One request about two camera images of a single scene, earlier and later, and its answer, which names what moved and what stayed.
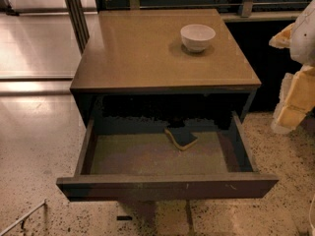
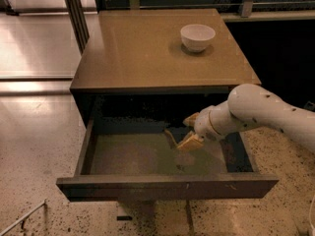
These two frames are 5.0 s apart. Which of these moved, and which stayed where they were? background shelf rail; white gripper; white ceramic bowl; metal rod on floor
Moved: white gripper
Stayed: white ceramic bowl; background shelf rail; metal rod on floor
